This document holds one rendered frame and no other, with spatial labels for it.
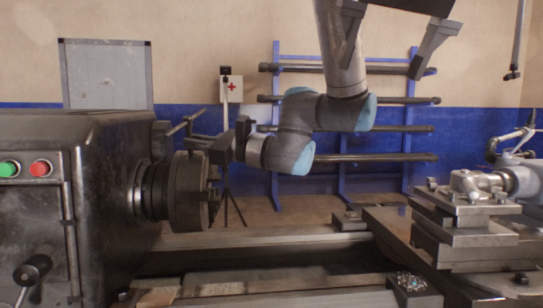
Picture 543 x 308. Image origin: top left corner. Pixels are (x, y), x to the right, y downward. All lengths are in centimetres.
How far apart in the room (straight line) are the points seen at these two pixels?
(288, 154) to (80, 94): 384
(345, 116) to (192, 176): 44
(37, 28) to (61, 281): 411
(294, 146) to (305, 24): 352
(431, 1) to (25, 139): 77
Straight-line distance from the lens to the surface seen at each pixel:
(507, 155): 138
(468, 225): 86
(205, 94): 388
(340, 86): 59
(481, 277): 90
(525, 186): 129
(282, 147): 66
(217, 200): 90
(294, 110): 67
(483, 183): 119
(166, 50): 402
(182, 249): 111
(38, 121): 75
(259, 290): 88
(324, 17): 55
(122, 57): 413
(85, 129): 69
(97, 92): 422
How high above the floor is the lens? 136
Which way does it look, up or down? 7 degrees down
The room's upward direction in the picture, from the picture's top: 1 degrees clockwise
